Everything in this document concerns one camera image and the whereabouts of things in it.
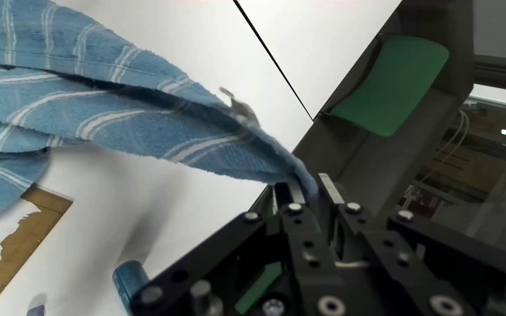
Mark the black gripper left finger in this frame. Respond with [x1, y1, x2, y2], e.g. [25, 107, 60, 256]
[275, 182, 366, 316]

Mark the blue striped cloth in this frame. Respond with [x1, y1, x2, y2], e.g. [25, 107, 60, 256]
[0, 0, 317, 214]

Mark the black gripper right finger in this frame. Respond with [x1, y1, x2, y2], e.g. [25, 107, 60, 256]
[319, 172, 477, 316]

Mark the far green chair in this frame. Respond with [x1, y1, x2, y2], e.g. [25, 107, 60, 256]
[329, 35, 450, 136]

